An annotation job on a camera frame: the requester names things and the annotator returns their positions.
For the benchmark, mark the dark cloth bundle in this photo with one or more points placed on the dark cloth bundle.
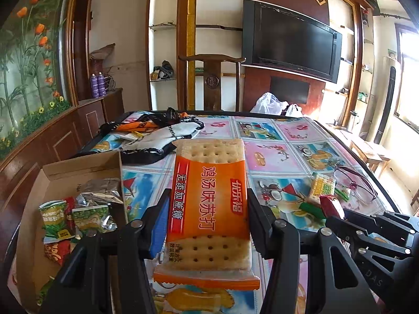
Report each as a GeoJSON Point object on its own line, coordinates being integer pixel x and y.
{"type": "Point", "coordinates": [165, 70]}

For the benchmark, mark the window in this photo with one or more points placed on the window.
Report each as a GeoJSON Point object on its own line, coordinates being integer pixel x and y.
{"type": "Point", "coordinates": [409, 88]}

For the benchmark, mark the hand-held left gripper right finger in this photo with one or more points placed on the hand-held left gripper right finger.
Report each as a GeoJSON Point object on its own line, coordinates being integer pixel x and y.
{"type": "Point", "coordinates": [262, 229]}

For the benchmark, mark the brown cardboard box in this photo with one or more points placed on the brown cardboard box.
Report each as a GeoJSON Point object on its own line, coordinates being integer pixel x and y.
{"type": "Point", "coordinates": [32, 235]}

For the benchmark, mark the small green candy packet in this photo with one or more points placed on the small green candy packet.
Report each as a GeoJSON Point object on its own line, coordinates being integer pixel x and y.
{"type": "Point", "coordinates": [312, 210]}

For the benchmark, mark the black white orange scarf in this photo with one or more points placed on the black white orange scarf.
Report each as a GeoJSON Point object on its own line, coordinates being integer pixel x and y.
{"type": "Point", "coordinates": [157, 137]}

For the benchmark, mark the small green white packet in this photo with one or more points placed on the small green white packet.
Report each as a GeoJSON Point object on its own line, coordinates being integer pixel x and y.
{"type": "Point", "coordinates": [342, 193]}

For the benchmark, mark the black flat television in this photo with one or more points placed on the black flat television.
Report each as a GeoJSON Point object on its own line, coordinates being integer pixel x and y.
{"type": "Point", "coordinates": [291, 39]}

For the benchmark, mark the wooden chair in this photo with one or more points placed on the wooden chair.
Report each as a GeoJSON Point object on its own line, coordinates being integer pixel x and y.
{"type": "Point", "coordinates": [212, 81]}

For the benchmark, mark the white wall shelf niche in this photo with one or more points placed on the white wall shelf niche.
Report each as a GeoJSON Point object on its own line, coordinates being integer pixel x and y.
{"type": "Point", "coordinates": [163, 45]}

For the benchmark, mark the wooden low cabinet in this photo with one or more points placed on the wooden low cabinet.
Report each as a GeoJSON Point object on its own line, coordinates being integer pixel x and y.
{"type": "Point", "coordinates": [59, 137]}

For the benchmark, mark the small silver foil packet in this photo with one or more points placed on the small silver foil packet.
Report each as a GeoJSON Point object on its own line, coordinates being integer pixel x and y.
{"type": "Point", "coordinates": [108, 224]}
{"type": "Point", "coordinates": [81, 201]}

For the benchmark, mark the white plastic bag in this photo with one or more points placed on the white plastic bag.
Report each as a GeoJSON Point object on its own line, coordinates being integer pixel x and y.
{"type": "Point", "coordinates": [294, 110]}
{"type": "Point", "coordinates": [268, 104]}

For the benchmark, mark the small yellow sachet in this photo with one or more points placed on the small yellow sachet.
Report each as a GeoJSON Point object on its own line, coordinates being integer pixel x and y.
{"type": "Point", "coordinates": [136, 134]}

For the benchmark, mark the white standing air conditioner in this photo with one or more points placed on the white standing air conditioner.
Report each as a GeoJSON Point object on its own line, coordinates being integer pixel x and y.
{"type": "Point", "coordinates": [389, 104]}

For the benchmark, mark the silver thermos flask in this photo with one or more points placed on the silver thermos flask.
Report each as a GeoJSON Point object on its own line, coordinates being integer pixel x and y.
{"type": "Point", "coordinates": [353, 121]}

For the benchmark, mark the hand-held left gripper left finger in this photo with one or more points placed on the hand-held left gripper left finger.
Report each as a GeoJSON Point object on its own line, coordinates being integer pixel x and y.
{"type": "Point", "coordinates": [158, 229]}

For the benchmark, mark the small wooden table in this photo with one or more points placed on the small wooden table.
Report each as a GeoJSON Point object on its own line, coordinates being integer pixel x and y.
{"type": "Point", "coordinates": [370, 152]}

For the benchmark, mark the purple frame eyeglasses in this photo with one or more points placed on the purple frame eyeglasses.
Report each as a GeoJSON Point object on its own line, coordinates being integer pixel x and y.
{"type": "Point", "coordinates": [358, 188]}

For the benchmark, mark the brown wicker basket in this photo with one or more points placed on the brown wicker basket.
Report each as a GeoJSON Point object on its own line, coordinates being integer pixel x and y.
{"type": "Point", "coordinates": [98, 65]}

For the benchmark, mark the dark red snack packet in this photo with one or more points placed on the dark red snack packet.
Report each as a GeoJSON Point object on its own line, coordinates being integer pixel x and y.
{"type": "Point", "coordinates": [332, 206]}

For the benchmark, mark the flower wall mural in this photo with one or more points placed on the flower wall mural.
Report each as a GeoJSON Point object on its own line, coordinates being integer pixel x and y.
{"type": "Point", "coordinates": [26, 55]}

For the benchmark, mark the yellow green cracker packet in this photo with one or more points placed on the yellow green cracker packet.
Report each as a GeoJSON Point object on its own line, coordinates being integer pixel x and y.
{"type": "Point", "coordinates": [322, 188]}

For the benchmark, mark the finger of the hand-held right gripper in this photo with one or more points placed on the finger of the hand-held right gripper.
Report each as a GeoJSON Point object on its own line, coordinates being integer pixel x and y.
{"type": "Point", "coordinates": [386, 222]}
{"type": "Point", "coordinates": [356, 238]}

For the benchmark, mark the orange cracker packet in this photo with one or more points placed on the orange cracker packet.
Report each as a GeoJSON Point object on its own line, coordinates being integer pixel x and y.
{"type": "Point", "coordinates": [206, 202]}

